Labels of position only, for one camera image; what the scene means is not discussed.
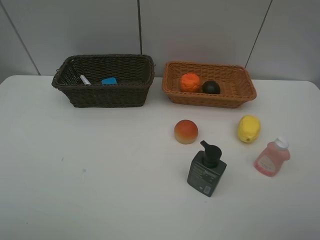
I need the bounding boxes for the orange mandarin fruit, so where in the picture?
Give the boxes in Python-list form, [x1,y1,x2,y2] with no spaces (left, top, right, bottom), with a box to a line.
[179,73,201,93]

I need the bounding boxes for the dark green mangosteen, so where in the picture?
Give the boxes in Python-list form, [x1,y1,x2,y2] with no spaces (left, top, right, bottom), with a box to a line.
[202,80,221,95]

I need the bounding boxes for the grey felt board eraser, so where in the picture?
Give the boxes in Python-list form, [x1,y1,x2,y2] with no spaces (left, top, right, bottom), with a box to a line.
[101,77,118,85]

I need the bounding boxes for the dark grey pump bottle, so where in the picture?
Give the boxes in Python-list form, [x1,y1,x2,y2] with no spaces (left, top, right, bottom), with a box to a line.
[187,140,227,197]

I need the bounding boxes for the white marker red caps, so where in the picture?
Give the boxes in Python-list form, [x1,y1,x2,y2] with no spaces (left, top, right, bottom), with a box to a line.
[80,75,91,85]

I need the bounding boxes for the yellow lemon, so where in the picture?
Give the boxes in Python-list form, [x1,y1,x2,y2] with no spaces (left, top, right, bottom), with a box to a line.
[237,115,261,144]

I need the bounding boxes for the pink bottle white cap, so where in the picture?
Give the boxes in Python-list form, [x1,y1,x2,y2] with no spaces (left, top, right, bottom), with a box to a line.
[253,136,291,177]

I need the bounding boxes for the red yellow peach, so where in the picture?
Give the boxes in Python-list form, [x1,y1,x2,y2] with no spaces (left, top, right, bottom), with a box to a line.
[174,119,199,145]

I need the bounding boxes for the orange wicker basket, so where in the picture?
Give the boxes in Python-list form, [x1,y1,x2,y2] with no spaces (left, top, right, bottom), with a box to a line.
[162,61,257,108]

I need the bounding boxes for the dark brown wicker basket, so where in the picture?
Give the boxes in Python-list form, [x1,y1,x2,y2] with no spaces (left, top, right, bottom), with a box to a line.
[51,54,155,108]

